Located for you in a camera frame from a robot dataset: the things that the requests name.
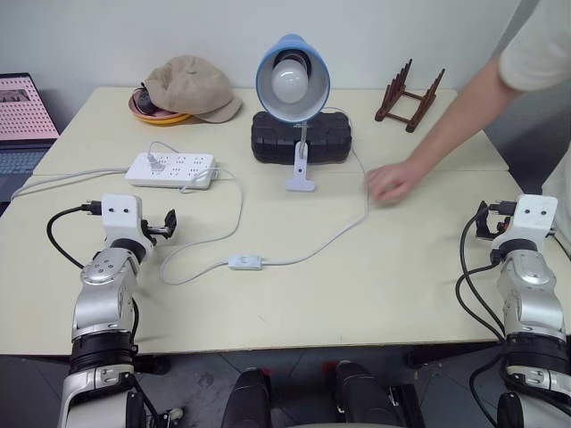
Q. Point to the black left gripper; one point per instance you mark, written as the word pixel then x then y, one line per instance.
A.
pixel 151 231

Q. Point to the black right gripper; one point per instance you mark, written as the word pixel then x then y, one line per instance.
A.
pixel 500 223

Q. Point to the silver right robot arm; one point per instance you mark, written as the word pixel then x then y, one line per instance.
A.
pixel 531 294

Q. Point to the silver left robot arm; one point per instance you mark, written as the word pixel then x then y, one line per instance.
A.
pixel 98 307

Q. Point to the person's bare forearm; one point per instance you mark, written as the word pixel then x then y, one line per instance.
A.
pixel 459 116

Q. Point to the white plug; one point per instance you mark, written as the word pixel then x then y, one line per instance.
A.
pixel 154 164

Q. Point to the blue clip desk lamp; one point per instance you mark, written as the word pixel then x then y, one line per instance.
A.
pixel 312 71

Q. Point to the person's bare hand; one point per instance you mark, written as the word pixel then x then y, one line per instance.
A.
pixel 392 183

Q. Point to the white power strip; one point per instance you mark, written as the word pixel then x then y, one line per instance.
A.
pixel 178 171

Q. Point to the pink and yellow bowl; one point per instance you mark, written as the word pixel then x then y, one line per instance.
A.
pixel 156 117

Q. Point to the black object in bowl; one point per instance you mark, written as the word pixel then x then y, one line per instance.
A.
pixel 143 101

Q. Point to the brown wooden rack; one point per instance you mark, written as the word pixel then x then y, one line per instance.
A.
pixel 408 104

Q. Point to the beige cap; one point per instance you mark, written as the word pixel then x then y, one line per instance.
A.
pixel 196 87

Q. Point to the black plastic case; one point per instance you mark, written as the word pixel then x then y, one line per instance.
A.
pixel 330 138

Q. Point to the open laptop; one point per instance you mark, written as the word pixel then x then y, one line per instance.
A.
pixel 22 116

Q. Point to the white light bulb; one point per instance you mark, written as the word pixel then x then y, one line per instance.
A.
pixel 291 82

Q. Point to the small white caster wheel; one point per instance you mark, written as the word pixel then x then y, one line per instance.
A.
pixel 177 414

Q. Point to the dark rounded shape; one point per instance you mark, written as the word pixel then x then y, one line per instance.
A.
pixel 247 399
pixel 370 397

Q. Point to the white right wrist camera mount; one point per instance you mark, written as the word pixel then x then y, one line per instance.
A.
pixel 533 216

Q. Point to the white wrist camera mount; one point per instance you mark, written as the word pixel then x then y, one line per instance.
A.
pixel 118 214
pixel 533 216

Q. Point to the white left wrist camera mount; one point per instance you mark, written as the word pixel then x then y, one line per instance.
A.
pixel 118 214

